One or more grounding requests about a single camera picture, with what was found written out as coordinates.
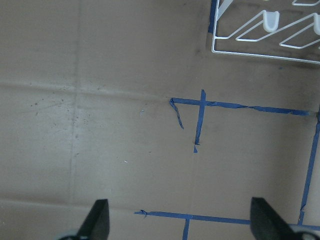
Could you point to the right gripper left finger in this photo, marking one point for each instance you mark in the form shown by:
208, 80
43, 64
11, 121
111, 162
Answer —
96, 225

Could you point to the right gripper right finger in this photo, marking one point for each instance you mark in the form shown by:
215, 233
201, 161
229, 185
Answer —
266, 223

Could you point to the white wire cup rack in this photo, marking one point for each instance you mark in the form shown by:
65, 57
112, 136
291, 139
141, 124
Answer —
287, 30

